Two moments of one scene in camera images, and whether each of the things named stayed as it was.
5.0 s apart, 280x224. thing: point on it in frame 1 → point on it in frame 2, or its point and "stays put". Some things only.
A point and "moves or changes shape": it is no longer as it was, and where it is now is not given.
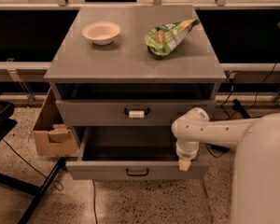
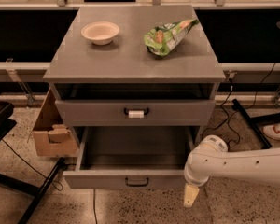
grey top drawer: [127, 113] stays put
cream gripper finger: [184, 164] → [190, 192]
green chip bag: [161, 39] stays put
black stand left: [1, 122] stays put
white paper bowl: [101, 33] stays put
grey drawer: [130, 153] moves or changes shape
